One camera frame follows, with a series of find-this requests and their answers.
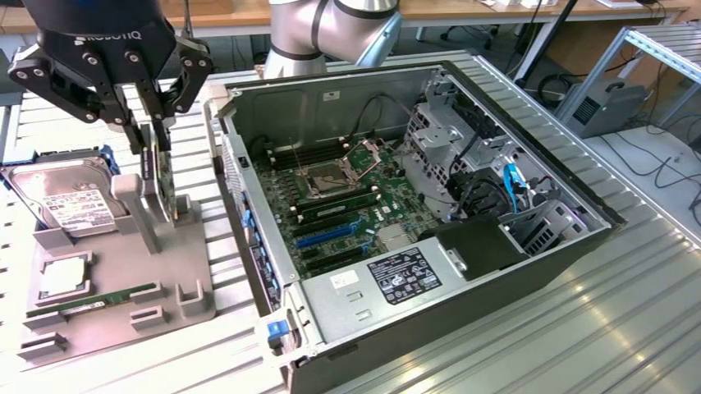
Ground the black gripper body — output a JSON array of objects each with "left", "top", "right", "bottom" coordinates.
[{"left": 24, "top": 0, "right": 181, "bottom": 89}]

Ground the graphics card with black cooler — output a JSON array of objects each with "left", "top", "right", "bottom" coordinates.
[{"left": 139, "top": 121, "right": 181, "bottom": 226}]

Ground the wooden desk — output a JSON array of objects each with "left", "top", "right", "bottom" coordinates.
[
  {"left": 400, "top": 0, "right": 692, "bottom": 79},
  {"left": 0, "top": 6, "right": 275, "bottom": 94}
]

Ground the blue disk carrier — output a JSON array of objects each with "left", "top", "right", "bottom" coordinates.
[{"left": 0, "top": 143, "right": 122, "bottom": 190}]

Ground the silver hard disk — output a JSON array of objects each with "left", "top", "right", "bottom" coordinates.
[{"left": 0, "top": 158, "right": 119, "bottom": 240}]

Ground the CPU socket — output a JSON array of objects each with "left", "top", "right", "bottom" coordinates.
[{"left": 298, "top": 162, "right": 363, "bottom": 201}]

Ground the silver socket cover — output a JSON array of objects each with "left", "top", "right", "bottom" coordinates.
[{"left": 342, "top": 139, "right": 393, "bottom": 174}]

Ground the grey parts rack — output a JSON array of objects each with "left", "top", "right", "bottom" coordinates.
[{"left": 14, "top": 173, "right": 219, "bottom": 373}]

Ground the green RAM stick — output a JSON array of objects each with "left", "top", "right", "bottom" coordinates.
[
  {"left": 26, "top": 282, "right": 158, "bottom": 318},
  {"left": 299, "top": 195, "right": 381, "bottom": 222}
]

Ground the black expansion slot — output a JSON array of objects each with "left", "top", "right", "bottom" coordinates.
[
  {"left": 305, "top": 252, "right": 370, "bottom": 277},
  {"left": 291, "top": 215, "right": 353, "bottom": 240},
  {"left": 302, "top": 244, "right": 363, "bottom": 268}
]

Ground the silver CPU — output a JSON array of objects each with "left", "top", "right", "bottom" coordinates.
[{"left": 38, "top": 257, "right": 94, "bottom": 301}]

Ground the green motherboard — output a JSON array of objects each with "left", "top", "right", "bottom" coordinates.
[{"left": 250, "top": 137, "right": 444, "bottom": 281}]

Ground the blue expansion slot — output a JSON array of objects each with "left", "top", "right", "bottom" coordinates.
[{"left": 295, "top": 227, "right": 357, "bottom": 250}]

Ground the silver drive cage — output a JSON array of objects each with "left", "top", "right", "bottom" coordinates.
[{"left": 404, "top": 102, "right": 514, "bottom": 222}]

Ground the silver chipset heatsink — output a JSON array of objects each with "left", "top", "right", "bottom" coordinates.
[{"left": 377, "top": 227, "right": 422, "bottom": 252}]

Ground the black chair base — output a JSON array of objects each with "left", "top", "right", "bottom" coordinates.
[{"left": 437, "top": 23, "right": 501, "bottom": 51}]

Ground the silver power supply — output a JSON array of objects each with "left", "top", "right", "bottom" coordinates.
[{"left": 298, "top": 236, "right": 478, "bottom": 345}]

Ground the blue case latch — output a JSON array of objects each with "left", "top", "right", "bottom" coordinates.
[{"left": 265, "top": 319, "right": 290, "bottom": 342}]

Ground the black stand pole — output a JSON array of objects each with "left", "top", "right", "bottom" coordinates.
[{"left": 514, "top": 0, "right": 581, "bottom": 89}]

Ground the silver disk bay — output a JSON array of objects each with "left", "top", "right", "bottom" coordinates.
[{"left": 501, "top": 196, "right": 613, "bottom": 259}]

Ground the grey computer tower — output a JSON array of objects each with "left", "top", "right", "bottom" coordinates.
[{"left": 558, "top": 80, "right": 651, "bottom": 140}]

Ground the black open PC case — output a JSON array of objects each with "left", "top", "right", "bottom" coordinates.
[{"left": 199, "top": 60, "right": 629, "bottom": 394}]

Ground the black looped wire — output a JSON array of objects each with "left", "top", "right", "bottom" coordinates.
[{"left": 350, "top": 93, "right": 410, "bottom": 139}]

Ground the black cable bundle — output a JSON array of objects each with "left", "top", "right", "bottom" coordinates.
[{"left": 446, "top": 167, "right": 520, "bottom": 225}]

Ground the blue disk wire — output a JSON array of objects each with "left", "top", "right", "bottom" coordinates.
[{"left": 501, "top": 163, "right": 532, "bottom": 217}]

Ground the coiled black cable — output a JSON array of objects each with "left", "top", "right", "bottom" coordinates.
[{"left": 538, "top": 72, "right": 570, "bottom": 103}]

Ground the aluminium slat table frame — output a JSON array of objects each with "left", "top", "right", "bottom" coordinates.
[{"left": 552, "top": 23, "right": 701, "bottom": 129}]

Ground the black floor cable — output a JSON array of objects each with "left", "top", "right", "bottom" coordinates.
[{"left": 600, "top": 133, "right": 701, "bottom": 190}]

